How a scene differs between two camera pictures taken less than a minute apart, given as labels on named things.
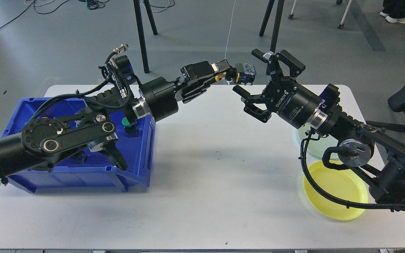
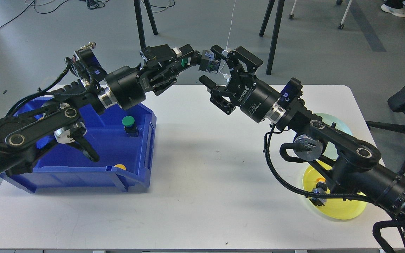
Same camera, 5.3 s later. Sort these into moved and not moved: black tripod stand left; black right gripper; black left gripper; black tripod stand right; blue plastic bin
Moved: black right gripper; black left gripper
Not moved: black tripod stand left; black tripod stand right; blue plastic bin
